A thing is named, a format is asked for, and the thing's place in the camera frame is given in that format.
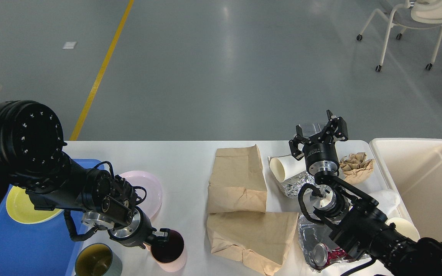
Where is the white plastic bin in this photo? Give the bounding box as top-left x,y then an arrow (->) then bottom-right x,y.
370,138 -> 442,242

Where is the blue plastic tray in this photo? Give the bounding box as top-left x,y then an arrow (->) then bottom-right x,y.
0,159 -> 105,276

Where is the teal mug yellow inside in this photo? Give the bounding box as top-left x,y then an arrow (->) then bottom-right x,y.
75,243 -> 123,276

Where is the brown paper bag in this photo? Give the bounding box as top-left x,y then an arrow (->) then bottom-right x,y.
207,145 -> 268,214
206,211 -> 299,276

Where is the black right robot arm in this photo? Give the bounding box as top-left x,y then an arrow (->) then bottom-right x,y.
288,110 -> 442,276

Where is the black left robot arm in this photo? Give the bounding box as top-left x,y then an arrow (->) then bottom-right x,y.
0,101 -> 170,248

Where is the pink plate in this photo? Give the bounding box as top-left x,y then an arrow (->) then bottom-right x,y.
119,171 -> 163,219

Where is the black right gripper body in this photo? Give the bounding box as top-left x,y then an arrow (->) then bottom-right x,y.
300,132 -> 339,176

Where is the yellow plate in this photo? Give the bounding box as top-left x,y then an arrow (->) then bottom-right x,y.
5,186 -> 63,224

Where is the lower brown paper bag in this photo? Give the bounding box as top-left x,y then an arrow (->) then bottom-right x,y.
206,211 -> 299,276

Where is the crumpled aluminium foil upper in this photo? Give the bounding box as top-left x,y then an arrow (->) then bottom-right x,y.
268,156 -> 315,199

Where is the white paper cup lower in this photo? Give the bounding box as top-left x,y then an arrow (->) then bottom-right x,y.
385,217 -> 421,242

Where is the upper brown paper bag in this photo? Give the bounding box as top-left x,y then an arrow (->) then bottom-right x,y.
207,145 -> 268,214

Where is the white paper cup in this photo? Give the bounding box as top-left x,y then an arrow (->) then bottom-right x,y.
385,217 -> 421,242
269,155 -> 307,183

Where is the white chair on wheels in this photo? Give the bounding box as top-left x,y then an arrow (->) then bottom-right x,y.
356,0 -> 442,72

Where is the crushed red soda can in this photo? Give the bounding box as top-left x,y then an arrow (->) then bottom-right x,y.
312,243 -> 350,268

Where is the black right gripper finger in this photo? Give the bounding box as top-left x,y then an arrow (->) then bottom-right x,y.
320,110 -> 349,144
289,127 -> 307,161

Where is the crumpled brown paper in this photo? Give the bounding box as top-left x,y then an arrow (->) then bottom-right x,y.
339,152 -> 375,186

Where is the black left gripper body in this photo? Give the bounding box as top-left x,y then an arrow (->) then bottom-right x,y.
108,207 -> 156,249

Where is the pink mug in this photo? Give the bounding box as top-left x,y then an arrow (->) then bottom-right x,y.
150,229 -> 187,273

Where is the crumpled aluminium foil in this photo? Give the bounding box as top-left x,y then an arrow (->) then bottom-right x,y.
297,214 -> 371,276
268,156 -> 315,199

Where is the crumpled aluminium foil lower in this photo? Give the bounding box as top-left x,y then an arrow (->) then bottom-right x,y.
297,214 -> 371,276

